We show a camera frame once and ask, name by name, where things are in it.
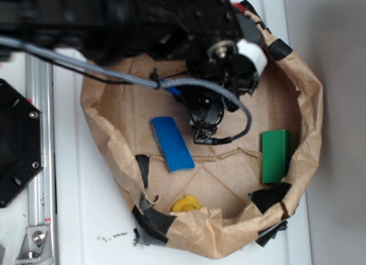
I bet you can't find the grey braided cable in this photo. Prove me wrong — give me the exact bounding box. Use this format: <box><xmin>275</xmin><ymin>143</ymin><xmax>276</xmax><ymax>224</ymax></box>
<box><xmin>0</xmin><ymin>35</ymin><xmax>253</xmax><ymax>146</ymax></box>

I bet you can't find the green rectangular block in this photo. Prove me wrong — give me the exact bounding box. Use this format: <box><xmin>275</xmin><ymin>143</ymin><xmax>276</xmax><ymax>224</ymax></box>
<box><xmin>261</xmin><ymin>130</ymin><xmax>290</xmax><ymax>184</ymax></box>

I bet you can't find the yellow rubber duck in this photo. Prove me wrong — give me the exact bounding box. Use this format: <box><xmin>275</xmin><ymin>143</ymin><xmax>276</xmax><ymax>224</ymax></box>
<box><xmin>172</xmin><ymin>195</ymin><xmax>201</xmax><ymax>212</ymax></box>

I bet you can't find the blue sponge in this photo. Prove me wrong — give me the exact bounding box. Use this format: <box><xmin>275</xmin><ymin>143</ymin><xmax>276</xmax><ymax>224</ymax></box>
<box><xmin>150</xmin><ymin>117</ymin><xmax>195</xmax><ymax>172</ymax></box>

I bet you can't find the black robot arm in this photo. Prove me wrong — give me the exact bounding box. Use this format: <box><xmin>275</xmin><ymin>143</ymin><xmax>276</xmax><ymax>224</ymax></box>
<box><xmin>1</xmin><ymin>0</ymin><xmax>267</xmax><ymax>109</ymax></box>

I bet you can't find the aluminium extrusion rail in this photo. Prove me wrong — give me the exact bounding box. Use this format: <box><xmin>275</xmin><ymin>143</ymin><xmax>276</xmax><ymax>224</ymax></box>
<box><xmin>16</xmin><ymin>54</ymin><xmax>59</xmax><ymax>264</ymax></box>

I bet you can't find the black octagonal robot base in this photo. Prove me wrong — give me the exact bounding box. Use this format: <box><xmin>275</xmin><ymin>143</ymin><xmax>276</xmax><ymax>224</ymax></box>
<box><xmin>1</xmin><ymin>79</ymin><xmax>43</xmax><ymax>208</ymax></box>

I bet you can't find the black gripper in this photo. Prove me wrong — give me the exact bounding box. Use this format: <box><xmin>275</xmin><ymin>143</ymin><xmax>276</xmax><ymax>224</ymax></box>
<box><xmin>154</xmin><ymin>0</ymin><xmax>268</xmax><ymax>111</ymax></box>

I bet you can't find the metal corner bracket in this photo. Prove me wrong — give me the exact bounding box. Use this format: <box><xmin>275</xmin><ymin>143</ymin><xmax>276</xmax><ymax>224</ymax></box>
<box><xmin>15</xmin><ymin>225</ymin><xmax>54</xmax><ymax>264</ymax></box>

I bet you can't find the brown paper bag bin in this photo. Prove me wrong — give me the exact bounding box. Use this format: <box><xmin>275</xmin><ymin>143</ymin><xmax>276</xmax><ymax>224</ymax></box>
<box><xmin>81</xmin><ymin>1</ymin><xmax>323</xmax><ymax>259</ymax></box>

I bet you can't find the white tray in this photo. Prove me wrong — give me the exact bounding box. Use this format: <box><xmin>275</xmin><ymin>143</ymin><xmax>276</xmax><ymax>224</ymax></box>
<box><xmin>53</xmin><ymin>0</ymin><xmax>312</xmax><ymax>264</ymax></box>

